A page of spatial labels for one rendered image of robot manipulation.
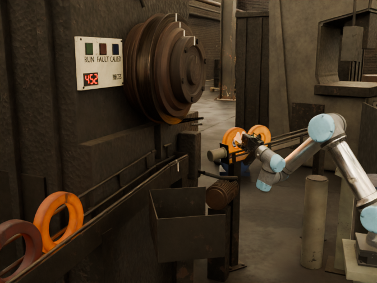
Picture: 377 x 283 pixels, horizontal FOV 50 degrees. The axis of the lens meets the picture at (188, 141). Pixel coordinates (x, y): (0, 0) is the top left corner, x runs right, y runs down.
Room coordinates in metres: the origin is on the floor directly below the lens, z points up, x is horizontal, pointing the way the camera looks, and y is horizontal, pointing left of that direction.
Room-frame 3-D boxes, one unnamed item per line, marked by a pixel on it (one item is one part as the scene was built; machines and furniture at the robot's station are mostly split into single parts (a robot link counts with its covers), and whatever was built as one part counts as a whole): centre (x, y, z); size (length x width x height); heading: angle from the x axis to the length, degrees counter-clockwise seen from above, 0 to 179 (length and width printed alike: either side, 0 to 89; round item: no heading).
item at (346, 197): (2.10, -0.87, 0.31); 0.24 x 0.16 x 0.62; 156
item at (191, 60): (1.74, -0.01, 1.11); 0.28 x 0.06 x 0.28; 156
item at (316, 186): (2.13, -0.71, 0.26); 0.12 x 0.12 x 0.52
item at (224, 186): (2.03, -0.18, 0.27); 0.22 x 0.13 x 0.53; 156
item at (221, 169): (4.00, -0.47, 0.17); 0.57 x 0.31 x 0.34; 176
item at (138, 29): (1.82, 0.16, 1.12); 0.47 x 0.10 x 0.47; 156
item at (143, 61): (1.78, 0.08, 1.11); 0.47 x 0.06 x 0.47; 156
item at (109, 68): (1.52, 0.32, 1.15); 0.26 x 0.02 x 0.18; 156
